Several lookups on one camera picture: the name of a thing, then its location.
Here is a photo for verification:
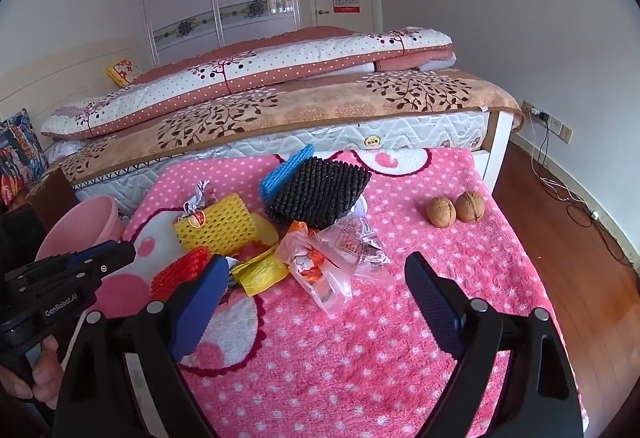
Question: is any red foam net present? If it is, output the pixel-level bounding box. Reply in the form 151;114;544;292
150;246;213;301

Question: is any twisted white candy wrapper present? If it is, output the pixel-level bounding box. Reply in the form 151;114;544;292
182;179;217;219

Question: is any white bed frame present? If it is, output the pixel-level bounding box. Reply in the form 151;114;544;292
470;110;516;194

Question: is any white quilted mattress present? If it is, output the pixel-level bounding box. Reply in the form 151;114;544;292
52;110;488;204

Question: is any yellow foam net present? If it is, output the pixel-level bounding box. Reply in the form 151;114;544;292
174;194;253;251

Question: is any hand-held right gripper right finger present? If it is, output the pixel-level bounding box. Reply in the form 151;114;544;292
404;252;586;438

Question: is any clear printed plastic bag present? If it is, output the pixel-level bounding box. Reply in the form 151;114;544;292
275;220;393;314

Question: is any black cable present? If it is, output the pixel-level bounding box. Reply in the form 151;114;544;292
529;117;637;269

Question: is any wall socket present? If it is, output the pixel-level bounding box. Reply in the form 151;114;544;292
522;100;549;125
547;115;574;145

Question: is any brown wooden nightstand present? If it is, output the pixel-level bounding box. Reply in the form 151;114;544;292
25;167;81;234

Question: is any pink polka dot blanket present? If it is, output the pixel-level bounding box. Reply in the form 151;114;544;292
120;145;583;438

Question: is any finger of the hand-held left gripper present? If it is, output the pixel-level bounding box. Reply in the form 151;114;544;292
30;242;121;270
65;243;137;290

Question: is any person's left hand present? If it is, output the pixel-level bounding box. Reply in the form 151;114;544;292
0;335;66;404

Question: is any walnut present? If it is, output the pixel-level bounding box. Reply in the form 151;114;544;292
455;191;486;223
426;197;457;228

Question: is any black foam net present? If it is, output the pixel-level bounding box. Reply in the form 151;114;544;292
262;157;373;230

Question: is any beige leaf print blanket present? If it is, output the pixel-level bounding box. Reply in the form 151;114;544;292
55;68;526;184

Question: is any blue foam net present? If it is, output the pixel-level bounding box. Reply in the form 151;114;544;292
259;144;316;199

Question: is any folded tree print quilt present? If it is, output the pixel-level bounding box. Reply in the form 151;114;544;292
41;25;458;139

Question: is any comic print cushion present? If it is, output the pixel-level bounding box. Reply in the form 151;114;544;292
0;108;50;206

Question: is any yellow patterned pillow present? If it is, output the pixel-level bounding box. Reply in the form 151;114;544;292
106;59;143;88

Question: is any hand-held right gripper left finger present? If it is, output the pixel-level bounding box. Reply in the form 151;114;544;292
55;254;231;438

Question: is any pink plastic basin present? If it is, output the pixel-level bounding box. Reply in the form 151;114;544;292
35;195;151;319

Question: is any cream headboard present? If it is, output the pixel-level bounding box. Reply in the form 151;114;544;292
0;38;151;154

